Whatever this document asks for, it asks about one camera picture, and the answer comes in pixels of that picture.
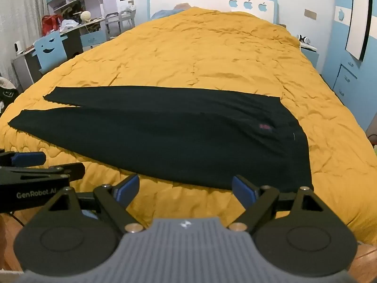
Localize grey metal chair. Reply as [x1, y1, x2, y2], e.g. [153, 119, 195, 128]
[104, 12, 121, 41]
[119, 9, 135, 30]

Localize pile of clothes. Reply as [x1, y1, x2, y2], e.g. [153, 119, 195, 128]
[0, 77, 20, 113]

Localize blue nightstand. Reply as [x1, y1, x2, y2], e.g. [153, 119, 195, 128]
[300, 46, 320, 69]

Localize black pants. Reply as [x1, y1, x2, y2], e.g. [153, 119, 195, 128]
[7, 85, 313, 194]

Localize blue wardrobe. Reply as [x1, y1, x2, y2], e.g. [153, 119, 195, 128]
[321, 0, 377, 131]

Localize black framed mirror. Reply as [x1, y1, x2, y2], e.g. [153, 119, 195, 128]
[345, 0, 374, 61]

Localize blue smiley chair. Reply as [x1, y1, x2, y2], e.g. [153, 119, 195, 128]
[35, 31, 68, 75]

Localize white plastic bag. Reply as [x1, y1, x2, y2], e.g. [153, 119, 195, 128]
[60, 19, 79, 32]

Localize grey desk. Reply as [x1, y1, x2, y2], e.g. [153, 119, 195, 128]
[12, 16, 107, 88]

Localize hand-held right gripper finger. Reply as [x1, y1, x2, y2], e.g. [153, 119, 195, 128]
[230, 175, 346, 233]

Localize white and blue headboard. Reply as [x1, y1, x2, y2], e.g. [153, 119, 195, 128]
[147, 0, 279, 26]

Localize yellow quilt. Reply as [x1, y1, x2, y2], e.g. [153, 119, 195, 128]
[0, 7, 377, 246]

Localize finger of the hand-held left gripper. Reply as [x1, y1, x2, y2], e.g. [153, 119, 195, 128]
[0, 162, 86, 185]
[0, 151, 47, 167]

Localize red bag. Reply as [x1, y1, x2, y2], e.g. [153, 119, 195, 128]
[41, 15, 62, 35]

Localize blue pillow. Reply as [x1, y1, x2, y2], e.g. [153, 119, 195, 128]
[152, 4, 194, 19]

